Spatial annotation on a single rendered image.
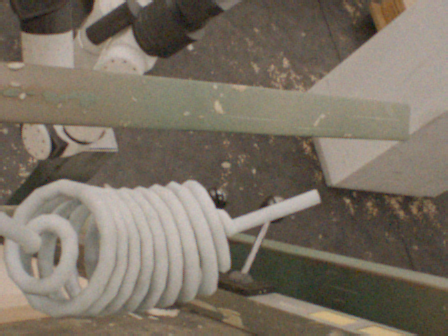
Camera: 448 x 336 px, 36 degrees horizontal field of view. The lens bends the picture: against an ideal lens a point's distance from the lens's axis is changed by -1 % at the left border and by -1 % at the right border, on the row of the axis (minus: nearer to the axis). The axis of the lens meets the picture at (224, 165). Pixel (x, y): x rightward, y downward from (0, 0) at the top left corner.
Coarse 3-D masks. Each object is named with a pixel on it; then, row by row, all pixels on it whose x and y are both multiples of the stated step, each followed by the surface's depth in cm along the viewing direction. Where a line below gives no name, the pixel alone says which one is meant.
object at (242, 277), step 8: (264, 200) 90; (272, 200) 89; (280, 200) 90; (264, 224) 90; (264, 232) 89; (256, 240) 89; (256, 248) 89; (248, 256) 89; (248, 264) 88; (232, 272) 88; (240, 272) 88; (232, 280) 87; (240, 280) 86; (248, 280) 87
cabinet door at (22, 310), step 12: (0, 252) 114; (0, 264) 106; (0, 276) 98; (36, 276) 98; (0, 288) 91; (12, 288) 91; (0, 300) 84; (12, 300) 84; (24, 300) 84; (0, 312) 80; (12, 312) 81; (24, 312) 82; (36, 312) 83
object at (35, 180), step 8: (40, 168) 174; (32, 176) 177; (40, 176) 173; (24, 184) 181; (32, 184) 177; (40, 184) 173; (16, 192) 185; (24, 192) 181; (32, 192) 177; (8, 200) 189; (16, 200) 185; (24, 200) 180
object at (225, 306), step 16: (80, 240) 118; (80, 256) 115; (192, 304) 91; (208, 304) 89; (224, 304) 86; (240, 304) 84; (256, 304) 82; (272, 304) 81; (288, 304) 81; (304, 304) 81; (224, 320) 86; (240, 320) 84; (256, 320) 82; (272, 320) 80; (288, 320) 78; (304, 320) 76; (320, 320) 75
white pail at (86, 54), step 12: (96, 0) 272; (108, 0) 271; (120, 0) 275; (144, 0) 285; (96, 12) 268; (84, 24) 282; (84, 36) 278; (84, 48) 280; (96, 48) 275; (84, 60) 283; (96, 60) 280
